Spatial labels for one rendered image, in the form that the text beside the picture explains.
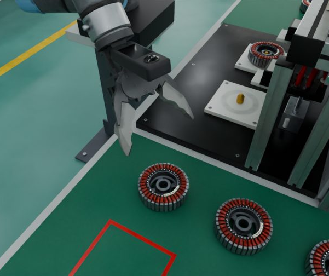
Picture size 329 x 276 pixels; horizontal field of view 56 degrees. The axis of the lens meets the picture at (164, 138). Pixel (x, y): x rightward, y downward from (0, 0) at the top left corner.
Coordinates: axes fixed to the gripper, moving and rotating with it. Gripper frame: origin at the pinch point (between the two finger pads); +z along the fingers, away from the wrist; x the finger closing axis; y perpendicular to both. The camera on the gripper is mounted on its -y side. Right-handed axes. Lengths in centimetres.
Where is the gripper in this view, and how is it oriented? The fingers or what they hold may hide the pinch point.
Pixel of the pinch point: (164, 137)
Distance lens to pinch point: 57.0
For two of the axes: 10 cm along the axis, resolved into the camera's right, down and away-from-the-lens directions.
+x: -8.0, 4.5, -4.0
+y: -4.5, 0.1, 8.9
